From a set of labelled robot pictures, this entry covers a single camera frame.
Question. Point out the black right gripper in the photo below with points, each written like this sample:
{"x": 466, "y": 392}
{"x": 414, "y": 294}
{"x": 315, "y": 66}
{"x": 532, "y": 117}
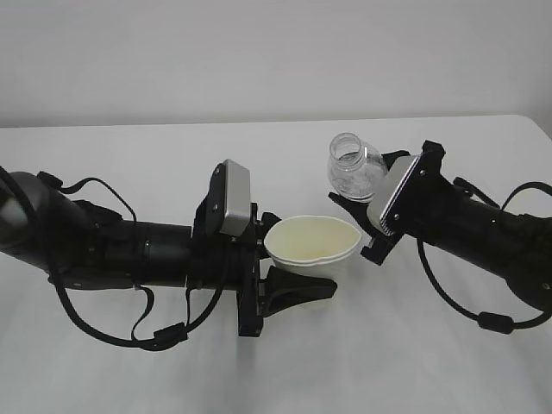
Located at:
{"x": 422, "y": 211}

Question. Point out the clear green-label water bottle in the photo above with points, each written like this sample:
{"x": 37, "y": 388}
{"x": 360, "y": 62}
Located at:
{"x": 355, "y": 168}

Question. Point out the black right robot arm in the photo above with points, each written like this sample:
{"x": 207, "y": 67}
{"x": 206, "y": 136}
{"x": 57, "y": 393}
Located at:
{"x": 459, "y": 219}

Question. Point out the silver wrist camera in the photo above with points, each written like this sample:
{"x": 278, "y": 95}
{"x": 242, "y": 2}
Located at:
{"x": 379, "y": 210}
{"x": 228, "y": 200}

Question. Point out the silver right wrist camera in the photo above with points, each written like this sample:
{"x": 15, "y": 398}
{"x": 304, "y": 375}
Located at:
{"x": 379, "y": 210}

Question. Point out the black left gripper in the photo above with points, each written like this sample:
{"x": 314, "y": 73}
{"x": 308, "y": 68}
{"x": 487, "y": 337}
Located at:
{"x": 237, "y": 259}

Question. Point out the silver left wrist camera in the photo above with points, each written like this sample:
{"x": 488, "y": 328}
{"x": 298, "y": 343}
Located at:
{"x": 228, "y": 200}

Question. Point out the white paper cup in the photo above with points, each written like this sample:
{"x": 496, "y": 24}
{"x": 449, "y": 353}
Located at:
{"x": 315, "y": 246}

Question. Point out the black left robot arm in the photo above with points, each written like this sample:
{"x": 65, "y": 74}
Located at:
{"x": 83, "y": 246}

